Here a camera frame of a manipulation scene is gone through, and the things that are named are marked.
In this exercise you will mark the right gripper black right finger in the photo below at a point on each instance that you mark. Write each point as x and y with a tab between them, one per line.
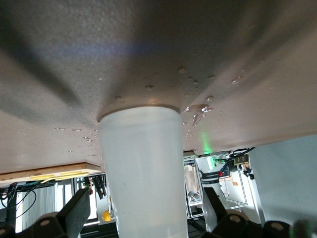
223	223

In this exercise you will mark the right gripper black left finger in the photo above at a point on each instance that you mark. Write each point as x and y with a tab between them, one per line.
71	210

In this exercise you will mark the translucent orange-capped sauce bottle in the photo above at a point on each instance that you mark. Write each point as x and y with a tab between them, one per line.
143	173

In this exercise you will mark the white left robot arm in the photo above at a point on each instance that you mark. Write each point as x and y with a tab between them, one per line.
210	178

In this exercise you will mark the yellow plastic fork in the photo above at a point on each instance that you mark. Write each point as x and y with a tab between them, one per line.
62	178

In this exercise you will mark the yellow hard hat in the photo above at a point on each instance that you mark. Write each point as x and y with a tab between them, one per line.
106	216

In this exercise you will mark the yellow plastic knife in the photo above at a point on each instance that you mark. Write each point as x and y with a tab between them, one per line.
71	172

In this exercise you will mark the wooden cutting board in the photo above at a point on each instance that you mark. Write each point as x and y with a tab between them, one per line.
49	169

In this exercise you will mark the black table leg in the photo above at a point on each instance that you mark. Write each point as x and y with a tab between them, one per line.
11	205

